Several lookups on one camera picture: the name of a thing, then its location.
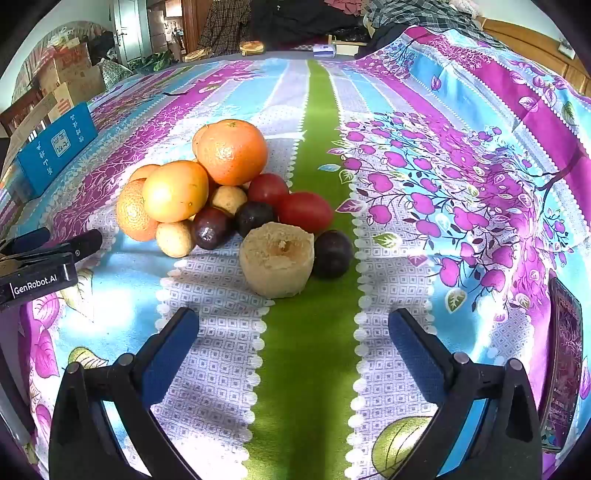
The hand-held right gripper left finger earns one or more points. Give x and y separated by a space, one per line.
171 355

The wooden headboard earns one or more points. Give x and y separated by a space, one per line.
531 46

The dark purple plum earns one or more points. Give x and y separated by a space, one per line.
254 217
332 254
211 227

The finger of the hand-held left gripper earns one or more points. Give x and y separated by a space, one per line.
34 239
87 240

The large orange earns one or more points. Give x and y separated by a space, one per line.
233 152

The red tomato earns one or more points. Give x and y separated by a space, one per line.
304 212
268 188

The round tin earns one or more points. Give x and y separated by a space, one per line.
251 46

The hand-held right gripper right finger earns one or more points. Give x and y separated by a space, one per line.
415 355

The grey plaid cloth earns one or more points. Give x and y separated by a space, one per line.
415 16

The brown cardboard box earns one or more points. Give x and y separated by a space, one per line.
74 85
32 120

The yellowish orange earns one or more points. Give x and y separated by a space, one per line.
175 190

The dark blue cloth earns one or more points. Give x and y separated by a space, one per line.
383 39

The green leafy bag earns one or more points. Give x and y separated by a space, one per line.
152 60

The pile of dark clothes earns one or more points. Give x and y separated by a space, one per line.
300 23

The floral printed bed sheet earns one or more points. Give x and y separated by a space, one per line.
304 369

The dark smartphone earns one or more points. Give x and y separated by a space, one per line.
563 364

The brown plaid shirt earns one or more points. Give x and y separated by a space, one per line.
221 27

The pale green door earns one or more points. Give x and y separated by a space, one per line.
131 27

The small orange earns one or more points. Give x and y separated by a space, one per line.
144 173
199 141
131 214

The blue printed box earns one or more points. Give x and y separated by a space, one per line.
57 147

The small blue white box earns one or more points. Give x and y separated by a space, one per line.
323 50

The small yellow loquat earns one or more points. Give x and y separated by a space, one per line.
174 238
228 199

